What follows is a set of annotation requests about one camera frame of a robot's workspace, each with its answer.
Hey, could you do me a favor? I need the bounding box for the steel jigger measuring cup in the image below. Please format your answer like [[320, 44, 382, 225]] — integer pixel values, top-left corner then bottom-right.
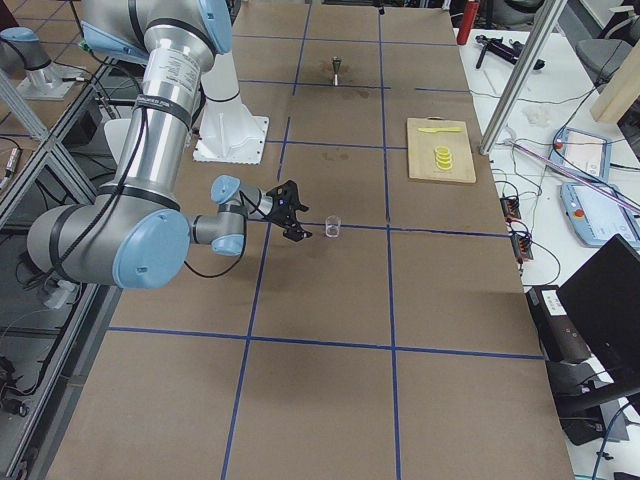
[[331, 56, 342, 87]]

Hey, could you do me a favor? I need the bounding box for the aluminium frame post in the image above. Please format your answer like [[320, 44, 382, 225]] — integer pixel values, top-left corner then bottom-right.
[[479, 0, 567, 155]]

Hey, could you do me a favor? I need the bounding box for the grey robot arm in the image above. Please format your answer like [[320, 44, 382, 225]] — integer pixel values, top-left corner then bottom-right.
[[27, 1, 309, 289]]

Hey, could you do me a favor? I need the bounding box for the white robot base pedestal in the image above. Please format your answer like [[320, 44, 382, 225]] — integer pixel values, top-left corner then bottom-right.
[[193, 52, 269, 165]]

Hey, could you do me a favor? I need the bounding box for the right braided black cable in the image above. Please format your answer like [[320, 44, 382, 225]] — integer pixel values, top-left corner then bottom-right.
[[49, 99, 281, 279]]

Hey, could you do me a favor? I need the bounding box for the bamboo cutting board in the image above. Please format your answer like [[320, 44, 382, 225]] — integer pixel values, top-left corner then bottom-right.
[[406, 118, 476, 184]]

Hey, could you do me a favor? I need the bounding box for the teach pendant near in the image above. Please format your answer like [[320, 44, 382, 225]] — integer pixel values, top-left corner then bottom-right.
[[560, 182, 639, 249]]

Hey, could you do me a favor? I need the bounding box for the black laptop monitor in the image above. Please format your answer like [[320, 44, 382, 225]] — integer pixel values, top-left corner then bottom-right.
[[558, 234, 639, 380]]

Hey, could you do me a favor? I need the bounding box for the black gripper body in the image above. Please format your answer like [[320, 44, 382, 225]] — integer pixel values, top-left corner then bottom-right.
[[269, 198, 300, 230]]

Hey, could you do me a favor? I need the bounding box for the black handle tool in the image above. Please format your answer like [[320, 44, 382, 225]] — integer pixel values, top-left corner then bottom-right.
[[475, 35, 525, 69]]

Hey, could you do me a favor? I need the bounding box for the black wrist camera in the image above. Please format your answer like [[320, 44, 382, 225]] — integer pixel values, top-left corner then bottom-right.
[[266, 180, 300, 207]]

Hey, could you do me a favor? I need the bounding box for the red cylinder bottle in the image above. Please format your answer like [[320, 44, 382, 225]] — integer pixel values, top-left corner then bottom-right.
[[456, 0, 480, 46]]

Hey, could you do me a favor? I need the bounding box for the teach pendant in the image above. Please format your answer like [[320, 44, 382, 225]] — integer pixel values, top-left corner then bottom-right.
[[560, 182, 639, 249], [549, 127, 611, 181]]

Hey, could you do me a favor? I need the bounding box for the teach pendant far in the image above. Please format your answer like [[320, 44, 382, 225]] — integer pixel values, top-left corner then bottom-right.
[[549, 127, 611, 181]]

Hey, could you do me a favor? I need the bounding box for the white plastic chair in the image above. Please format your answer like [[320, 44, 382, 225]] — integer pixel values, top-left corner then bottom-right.
[[104, 118, 131, 164]]

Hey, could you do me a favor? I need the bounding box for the yellow plastic knife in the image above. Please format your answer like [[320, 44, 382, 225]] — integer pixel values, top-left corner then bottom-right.
[[416, 127, 463, 134]]

